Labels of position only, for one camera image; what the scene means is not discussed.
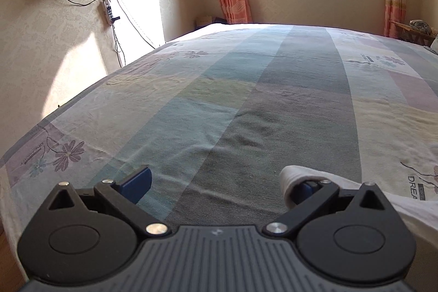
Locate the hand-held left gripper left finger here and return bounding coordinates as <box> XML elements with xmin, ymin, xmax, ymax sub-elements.
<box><xmin>48</xmin><ymin>166</ymin><xmax>172</xmax><ymax>238</ymax></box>

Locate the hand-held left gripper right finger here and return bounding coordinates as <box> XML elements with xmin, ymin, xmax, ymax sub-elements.
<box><xmin>262</xmin><ymin>178</ymin><xmax>392</xmax><ymax>238</ymax></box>

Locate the white bear-print long-sleeve shirt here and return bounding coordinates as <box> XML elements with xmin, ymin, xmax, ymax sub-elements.
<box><xmin>279</xmin><ymin>165</ymin><xmax>438</xmax><ymax>245</ymax></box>

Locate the bed with patchwork sheet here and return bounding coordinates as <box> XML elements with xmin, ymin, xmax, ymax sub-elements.
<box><xmin>0</xmin><ymin>22</ymin><xmax>438</xmax><ymax>292</ymax></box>

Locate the cardboard box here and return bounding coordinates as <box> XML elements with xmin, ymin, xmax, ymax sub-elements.
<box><xmin>195</xmin><ymin>16</ymin><xmax>215</xmax><ymax>30</ymax></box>

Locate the white power strip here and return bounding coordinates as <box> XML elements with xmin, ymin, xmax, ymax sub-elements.
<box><xmin>101</xmin><ymin>0</ymin><xmax>116</xmax><ymax>25</ymax></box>

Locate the wooden side table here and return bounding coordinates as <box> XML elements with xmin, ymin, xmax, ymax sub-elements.
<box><xmin>390</xmin><ymin>20</ymin><xmax>438</xmax><ymax>47</ymax></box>

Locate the grey stuffed toy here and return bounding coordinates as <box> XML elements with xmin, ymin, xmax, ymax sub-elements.
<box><xmin>409</xmin><ymin>19</ymin><xmax>432</xmax><ymax>36</ymax></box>

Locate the black power strip cable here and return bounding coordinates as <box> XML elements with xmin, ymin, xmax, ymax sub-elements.
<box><xmin>103</xmin><ymin>0</ymin><xmax>162</xmax><ymax>67</ymax></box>

